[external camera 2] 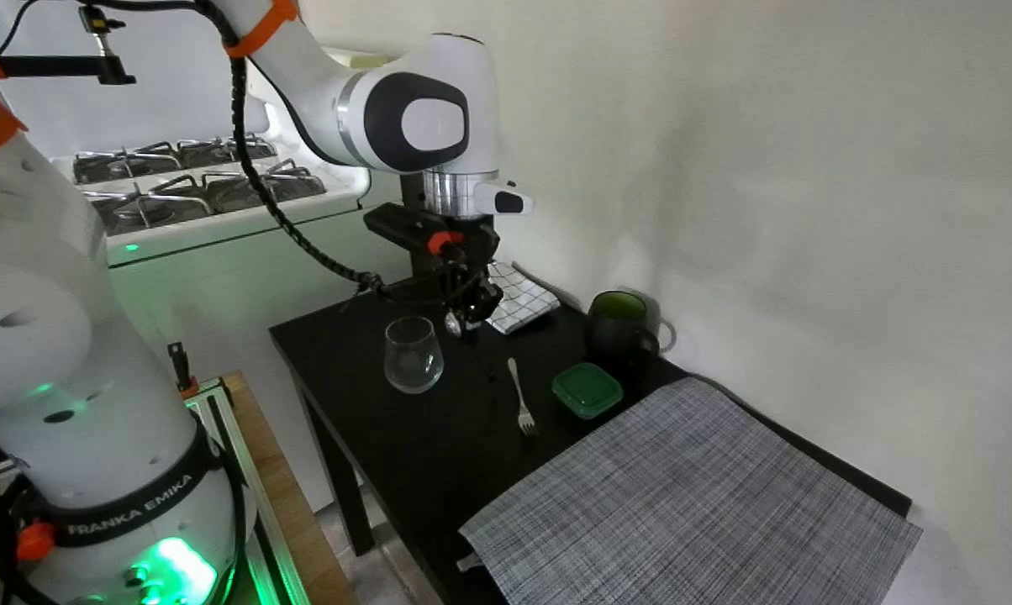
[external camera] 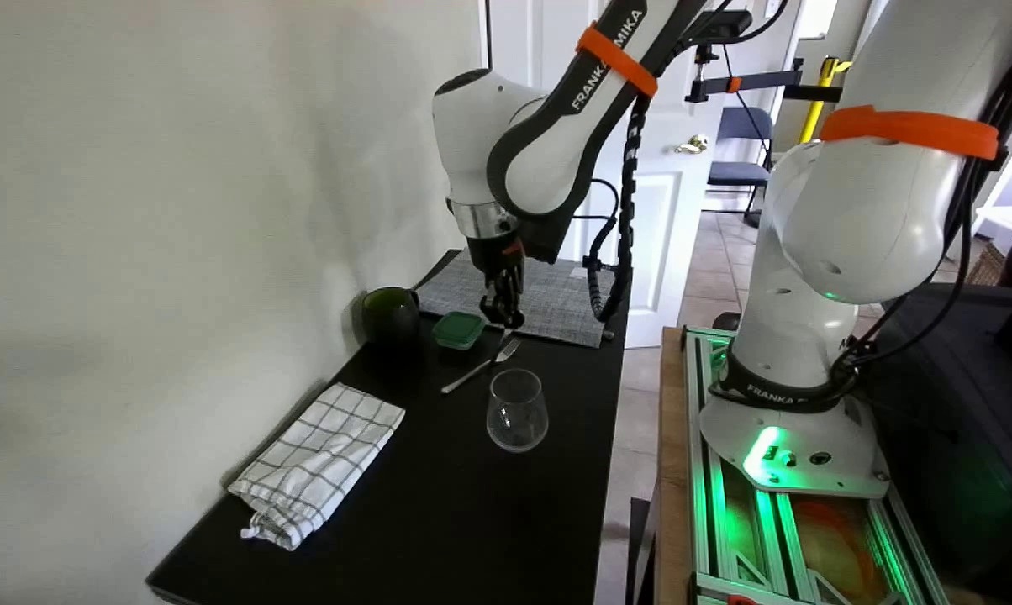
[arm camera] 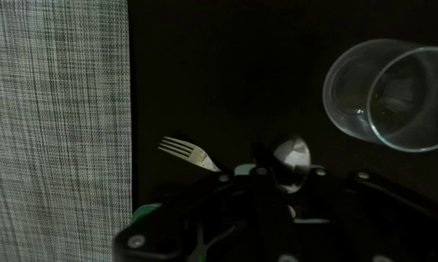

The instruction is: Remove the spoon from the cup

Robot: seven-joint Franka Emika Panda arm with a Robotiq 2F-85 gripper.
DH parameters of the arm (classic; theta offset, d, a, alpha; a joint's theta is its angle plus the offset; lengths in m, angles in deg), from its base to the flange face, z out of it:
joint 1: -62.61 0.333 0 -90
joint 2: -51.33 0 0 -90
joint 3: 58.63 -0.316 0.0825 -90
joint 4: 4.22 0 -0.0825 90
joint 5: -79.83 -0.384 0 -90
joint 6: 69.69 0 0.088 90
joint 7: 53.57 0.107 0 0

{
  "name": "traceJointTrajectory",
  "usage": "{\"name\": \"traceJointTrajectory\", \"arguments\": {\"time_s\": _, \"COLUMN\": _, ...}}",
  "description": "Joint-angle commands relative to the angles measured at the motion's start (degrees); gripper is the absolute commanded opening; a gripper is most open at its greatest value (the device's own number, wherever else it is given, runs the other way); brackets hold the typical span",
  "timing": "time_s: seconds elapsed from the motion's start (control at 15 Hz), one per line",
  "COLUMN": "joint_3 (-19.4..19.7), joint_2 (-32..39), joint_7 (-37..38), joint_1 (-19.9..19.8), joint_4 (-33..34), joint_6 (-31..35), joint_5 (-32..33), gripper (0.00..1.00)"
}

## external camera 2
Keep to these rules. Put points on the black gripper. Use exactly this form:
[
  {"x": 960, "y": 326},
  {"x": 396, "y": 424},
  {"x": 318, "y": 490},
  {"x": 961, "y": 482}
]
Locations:
[{"x": 457, "y": 264}]

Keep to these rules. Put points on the clear stemless glass cup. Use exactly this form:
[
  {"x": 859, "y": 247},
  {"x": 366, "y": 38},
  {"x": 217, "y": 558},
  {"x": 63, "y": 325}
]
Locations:
[{"x": 411, "y": 361}]

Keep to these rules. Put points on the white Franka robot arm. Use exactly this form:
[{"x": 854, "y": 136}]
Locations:
[{"x": 33, "y": 372}]

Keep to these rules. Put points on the white checked dish cloth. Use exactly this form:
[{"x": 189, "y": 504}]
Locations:
[{"x": 525, "y": 304}]

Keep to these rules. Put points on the small green lidded container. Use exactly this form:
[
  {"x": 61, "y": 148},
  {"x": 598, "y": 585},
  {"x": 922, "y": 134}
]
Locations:
[{"x": 585, "y": 390}]

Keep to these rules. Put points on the black table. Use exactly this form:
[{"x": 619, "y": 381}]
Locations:
[{"x": 447, "y": 450}]

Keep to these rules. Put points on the dark green mug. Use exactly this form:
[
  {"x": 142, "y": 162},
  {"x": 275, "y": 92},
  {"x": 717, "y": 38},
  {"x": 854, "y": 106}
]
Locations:
[{"x": 622, "y": 325}]

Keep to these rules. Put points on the white shelf unit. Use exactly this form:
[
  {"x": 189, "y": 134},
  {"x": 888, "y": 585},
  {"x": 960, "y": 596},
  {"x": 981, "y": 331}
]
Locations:
[{"x": 224, "y": 238}]

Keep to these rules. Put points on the wooden board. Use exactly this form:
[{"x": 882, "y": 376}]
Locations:
[{"x": 286, "y": 504}]

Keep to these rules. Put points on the grey woven placemat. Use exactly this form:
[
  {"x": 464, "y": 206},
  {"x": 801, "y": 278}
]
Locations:
[{"x": 692, "y": 504}]

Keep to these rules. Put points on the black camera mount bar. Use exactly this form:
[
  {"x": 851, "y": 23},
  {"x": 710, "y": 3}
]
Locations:
[{"x": 45, "y": 68}]

